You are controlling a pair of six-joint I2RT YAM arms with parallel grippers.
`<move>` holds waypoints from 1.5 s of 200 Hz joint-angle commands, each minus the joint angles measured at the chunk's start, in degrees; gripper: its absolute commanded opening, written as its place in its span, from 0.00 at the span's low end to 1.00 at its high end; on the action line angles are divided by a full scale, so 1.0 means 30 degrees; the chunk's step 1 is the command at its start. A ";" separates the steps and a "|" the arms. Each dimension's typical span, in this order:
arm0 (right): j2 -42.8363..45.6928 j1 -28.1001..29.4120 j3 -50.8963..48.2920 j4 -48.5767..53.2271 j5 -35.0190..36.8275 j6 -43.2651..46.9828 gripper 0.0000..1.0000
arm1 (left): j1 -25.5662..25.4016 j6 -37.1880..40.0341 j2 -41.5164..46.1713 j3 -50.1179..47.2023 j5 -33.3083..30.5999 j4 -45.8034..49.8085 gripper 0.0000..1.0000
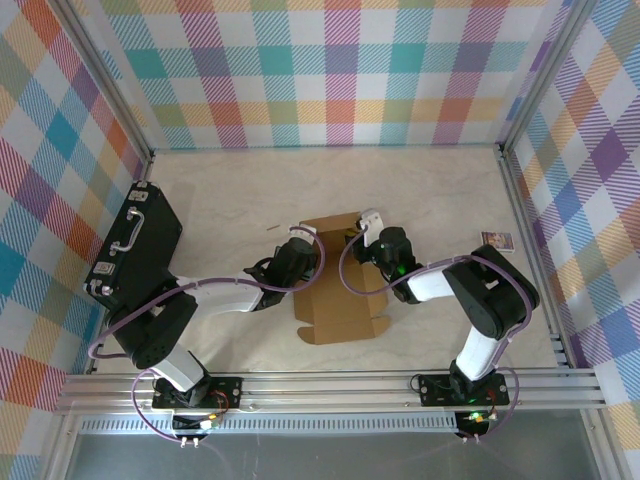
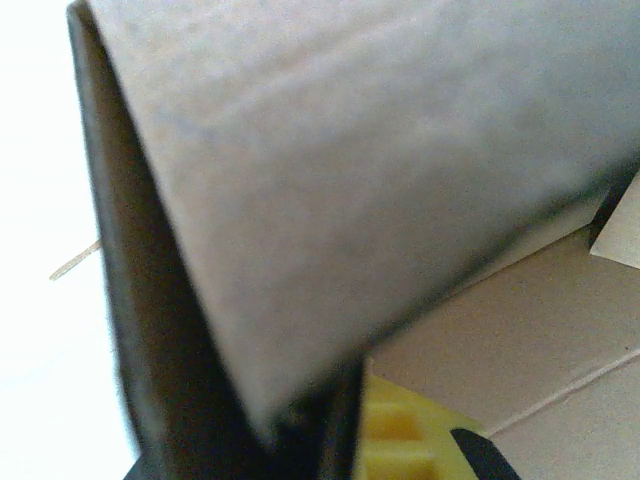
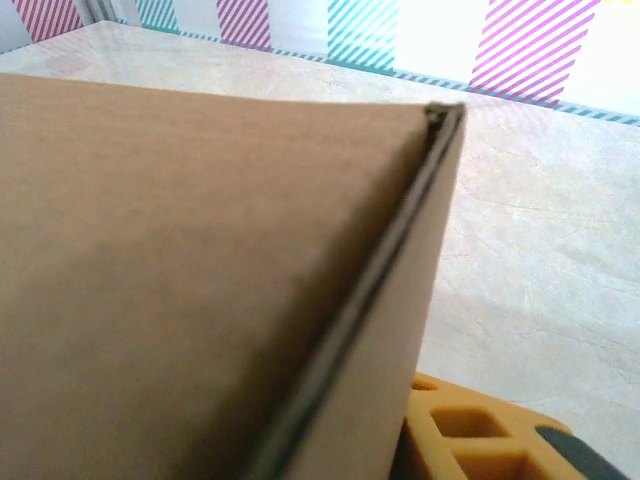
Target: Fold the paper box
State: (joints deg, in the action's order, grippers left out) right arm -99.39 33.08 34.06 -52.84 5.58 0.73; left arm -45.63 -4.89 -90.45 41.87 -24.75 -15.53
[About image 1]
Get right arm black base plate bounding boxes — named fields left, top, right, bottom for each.
left=417, top=372, right=511, bottom=407

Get small purple printed card box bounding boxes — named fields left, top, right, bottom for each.
left=479, top=231, right=515, bottom=255

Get aluminium frame post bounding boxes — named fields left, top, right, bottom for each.
left=49, top=0, right=154, bottom=164
left=499, top=0, right=601, bottom=156

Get brown cardboard folding box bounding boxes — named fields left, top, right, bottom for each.
left=292, top=212, right=391, bottom=346

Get black briefcase with metal handle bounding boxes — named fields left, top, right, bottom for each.
left=81, top=182, right=184, bottom=309

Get left aluminium frame post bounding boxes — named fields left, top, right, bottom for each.
left=49, top=0, right=154, bottom=164

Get slotted grey cable duct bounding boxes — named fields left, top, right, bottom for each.
left=74, top=412, right=464, bottom=435

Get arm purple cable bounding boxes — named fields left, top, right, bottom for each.
left=339, top=224, right=534, bottom=444
left=89, top=225, right=329, bottom=444

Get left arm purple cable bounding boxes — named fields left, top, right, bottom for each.
left=89, top=225, right=329, bottom=444

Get right aluminium frame post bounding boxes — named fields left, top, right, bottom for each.
left=499, top=0, right=601, bottom=156

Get aluminium frame rail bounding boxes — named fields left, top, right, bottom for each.
left=54, top=368, right=609, bottom=416

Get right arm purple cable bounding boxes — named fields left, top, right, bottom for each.
left=339, top=224, right=534, bottom=444

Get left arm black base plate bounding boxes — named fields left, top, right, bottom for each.
left=151, top=374, right=245, bottom=414

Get black power connector block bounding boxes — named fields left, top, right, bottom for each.
left=171, top=413, right=222, bottom=450
left=453, top=409, right=500, bottom=445

